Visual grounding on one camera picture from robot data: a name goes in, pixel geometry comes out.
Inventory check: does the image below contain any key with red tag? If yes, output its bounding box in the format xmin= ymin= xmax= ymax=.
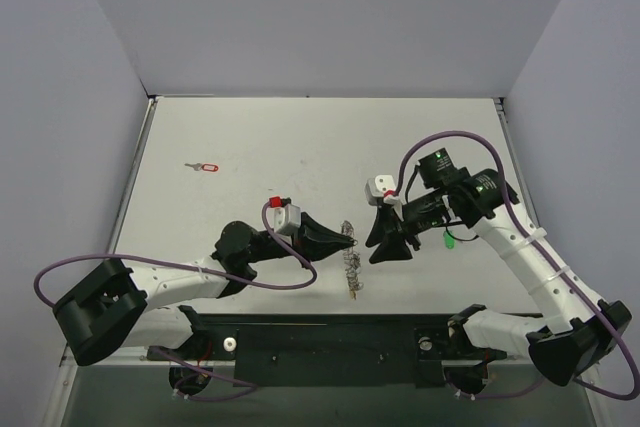
xmin=184 ymin=163 xmax=219 ymax=173

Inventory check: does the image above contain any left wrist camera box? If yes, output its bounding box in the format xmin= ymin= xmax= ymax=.
xmin=267 ymin=196 xmax=302 ymax=237

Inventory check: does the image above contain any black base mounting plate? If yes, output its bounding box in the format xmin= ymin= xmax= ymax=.
xmin=168 ymin=306 xmax=506 ymax=388

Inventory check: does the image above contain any key with green tag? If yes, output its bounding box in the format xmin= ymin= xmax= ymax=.
xmin=443 ymin=229 xmax=456 ymax=250

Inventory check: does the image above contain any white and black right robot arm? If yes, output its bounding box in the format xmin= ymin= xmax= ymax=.
xmin=365 ymin=149 xmax=632 ymax=386

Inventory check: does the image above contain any aluminium frame rail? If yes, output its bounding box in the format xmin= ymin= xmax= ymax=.
xmin=58 ymin=345 xmax=167 ymax=379

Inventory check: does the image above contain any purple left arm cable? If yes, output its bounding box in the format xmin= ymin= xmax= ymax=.
xmin=33 ymin=201 xmax=319 ymax=402

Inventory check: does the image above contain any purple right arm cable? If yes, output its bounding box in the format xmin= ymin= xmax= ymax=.
xmin=397 ymin=130 xmax=636 ymax=401

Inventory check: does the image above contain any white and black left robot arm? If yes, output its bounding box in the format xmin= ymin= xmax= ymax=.
xmin=52 ymin=212 xmax=355 ymax=366

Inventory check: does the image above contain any silver metal keyring disc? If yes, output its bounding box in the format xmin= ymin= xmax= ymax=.
xmin=341 ymin=220 xmax=363 ymax=300

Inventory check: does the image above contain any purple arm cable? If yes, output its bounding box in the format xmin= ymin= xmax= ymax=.
xmin=397 ymin=130 xmax=636 ymax=401
xmin=33 ymin=201 xmax=319 ymax=402

